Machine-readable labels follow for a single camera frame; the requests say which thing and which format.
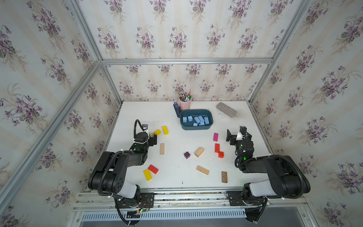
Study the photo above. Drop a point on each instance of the pink pen cup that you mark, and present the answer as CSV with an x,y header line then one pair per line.
x,y
184,104

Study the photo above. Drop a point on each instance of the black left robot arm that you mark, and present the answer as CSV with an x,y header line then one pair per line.
x,y
109,175

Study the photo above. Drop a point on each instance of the red square block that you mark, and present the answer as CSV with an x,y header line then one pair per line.
x,y
221,154

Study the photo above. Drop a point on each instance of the pale wood long block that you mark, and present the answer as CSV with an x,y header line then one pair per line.
x,y
162,149

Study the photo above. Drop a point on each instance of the grey stone brick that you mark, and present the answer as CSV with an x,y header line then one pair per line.
x,y
226,109

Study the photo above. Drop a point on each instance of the yellow block slanted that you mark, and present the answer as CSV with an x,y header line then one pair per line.
x,y
158,132

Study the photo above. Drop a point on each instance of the purple cube block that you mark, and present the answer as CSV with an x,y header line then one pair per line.
x,y
187,155

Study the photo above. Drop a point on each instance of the magenta block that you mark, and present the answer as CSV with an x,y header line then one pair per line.
x,y
215,137

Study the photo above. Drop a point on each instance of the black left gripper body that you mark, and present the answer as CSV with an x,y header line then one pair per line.
x,y
150,141

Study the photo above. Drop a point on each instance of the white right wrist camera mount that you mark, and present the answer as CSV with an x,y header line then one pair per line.
x,y
241,134

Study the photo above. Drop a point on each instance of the dark brown wood block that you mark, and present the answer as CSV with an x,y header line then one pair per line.
x,y
224,177

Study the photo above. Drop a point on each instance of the tan wood block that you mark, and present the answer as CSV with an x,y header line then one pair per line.
x,y
199,152

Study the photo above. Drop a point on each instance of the red long block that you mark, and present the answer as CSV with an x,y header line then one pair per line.
x,y
217,148

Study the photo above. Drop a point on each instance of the pens in cup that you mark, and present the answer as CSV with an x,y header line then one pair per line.
x,y
185,96

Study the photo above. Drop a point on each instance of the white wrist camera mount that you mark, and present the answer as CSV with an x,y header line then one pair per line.
x,y
145,129
241,134

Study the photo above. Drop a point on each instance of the yellow block upright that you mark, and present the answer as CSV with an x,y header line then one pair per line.
x,y
165,130

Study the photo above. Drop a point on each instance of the yellow block front left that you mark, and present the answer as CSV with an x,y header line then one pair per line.
x,y
147,174

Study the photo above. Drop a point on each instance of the teal plastic bin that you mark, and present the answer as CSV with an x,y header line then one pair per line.
x,y
196,112

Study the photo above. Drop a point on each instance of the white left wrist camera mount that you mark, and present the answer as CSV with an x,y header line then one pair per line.
x,y
145,129

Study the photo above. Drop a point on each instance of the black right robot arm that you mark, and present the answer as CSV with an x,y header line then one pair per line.
x,y
285,179

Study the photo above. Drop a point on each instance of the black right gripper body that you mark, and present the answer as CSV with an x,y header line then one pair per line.
x,y
233,140

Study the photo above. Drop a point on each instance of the red block front left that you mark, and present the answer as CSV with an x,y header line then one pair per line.
x,y
153,169

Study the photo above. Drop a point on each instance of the stamped wood long block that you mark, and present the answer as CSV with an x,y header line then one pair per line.
x,y
203,170

